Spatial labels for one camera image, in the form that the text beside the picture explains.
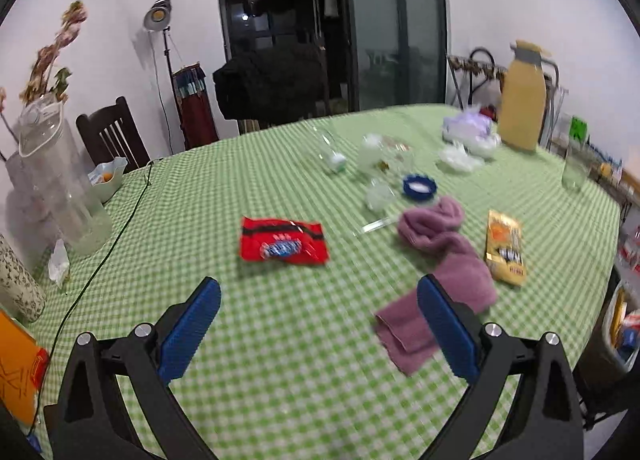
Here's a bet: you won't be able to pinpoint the black-lined trash bin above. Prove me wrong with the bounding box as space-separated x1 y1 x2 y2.
575 277 640 428

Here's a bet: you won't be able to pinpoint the black jacket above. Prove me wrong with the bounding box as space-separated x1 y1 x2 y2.
212 42 328 123

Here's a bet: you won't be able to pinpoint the dried flowers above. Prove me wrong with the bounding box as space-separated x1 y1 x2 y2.
0 0 88 161

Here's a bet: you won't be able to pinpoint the clear plastic strip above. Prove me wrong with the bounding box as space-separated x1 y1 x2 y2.
360 216 397 236

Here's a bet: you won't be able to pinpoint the pale wavy bowl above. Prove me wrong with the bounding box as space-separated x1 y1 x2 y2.
87 156 128 203

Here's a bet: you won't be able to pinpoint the white paper scrap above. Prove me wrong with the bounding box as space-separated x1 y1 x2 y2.
47 238 71 288

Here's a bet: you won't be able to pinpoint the clear plastic packaging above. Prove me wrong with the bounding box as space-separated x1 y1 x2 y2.
356 134 417 186

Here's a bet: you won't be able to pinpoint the blue lid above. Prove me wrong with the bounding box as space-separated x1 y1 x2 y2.
402 174 439 202

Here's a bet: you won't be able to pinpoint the orange box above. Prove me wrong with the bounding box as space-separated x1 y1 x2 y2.
0 310 51 426

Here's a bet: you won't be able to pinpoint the floral patterned canister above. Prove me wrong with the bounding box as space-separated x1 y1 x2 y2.
0 232 47 323

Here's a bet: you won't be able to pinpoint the white plastic bag pile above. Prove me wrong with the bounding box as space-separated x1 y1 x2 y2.
441 107 501 151

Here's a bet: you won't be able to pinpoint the dark red bag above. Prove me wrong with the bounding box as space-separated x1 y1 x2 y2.
171 61 219 150

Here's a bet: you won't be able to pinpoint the green checked tablecloth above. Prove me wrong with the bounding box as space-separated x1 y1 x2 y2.
20 104 622 460

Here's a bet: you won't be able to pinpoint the clear glass pitcher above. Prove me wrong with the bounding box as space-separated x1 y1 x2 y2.
5 92 114 257

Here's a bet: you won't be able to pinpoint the red snack packet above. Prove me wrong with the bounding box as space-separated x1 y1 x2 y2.
239 216 331 266

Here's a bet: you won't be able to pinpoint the gold snack packet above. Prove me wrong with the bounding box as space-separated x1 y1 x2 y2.
484 210 528 288

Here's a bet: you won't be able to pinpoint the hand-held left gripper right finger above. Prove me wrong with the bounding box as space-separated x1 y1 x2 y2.
416 274 585 460

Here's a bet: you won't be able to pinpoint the crumpled white tissue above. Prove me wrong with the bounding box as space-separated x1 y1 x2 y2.
439 142 485 173

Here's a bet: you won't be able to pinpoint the sliding glass door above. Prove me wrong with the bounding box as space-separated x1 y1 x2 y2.
215 0 451 121

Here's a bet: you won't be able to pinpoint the yellow thermos jug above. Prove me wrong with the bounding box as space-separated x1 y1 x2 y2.
498 40 558 153

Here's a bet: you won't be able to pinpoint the clear plastic bottle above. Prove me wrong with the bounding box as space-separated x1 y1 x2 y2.
310 121 349 176

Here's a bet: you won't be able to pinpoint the wooden chair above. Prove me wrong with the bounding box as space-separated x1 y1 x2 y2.
76 96 151 173

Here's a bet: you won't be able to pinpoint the glass cup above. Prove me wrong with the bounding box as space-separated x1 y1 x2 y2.
561 140 593 191

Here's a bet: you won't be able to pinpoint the studio lamp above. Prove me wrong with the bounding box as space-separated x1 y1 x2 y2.
144 0 188 151

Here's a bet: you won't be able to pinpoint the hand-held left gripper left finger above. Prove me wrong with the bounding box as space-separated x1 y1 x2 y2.
44 276 222 460

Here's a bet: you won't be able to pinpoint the black cable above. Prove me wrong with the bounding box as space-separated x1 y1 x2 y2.
35 160 153 436

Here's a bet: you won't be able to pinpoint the purple towel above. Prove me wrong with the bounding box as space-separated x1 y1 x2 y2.
375 196 498 377

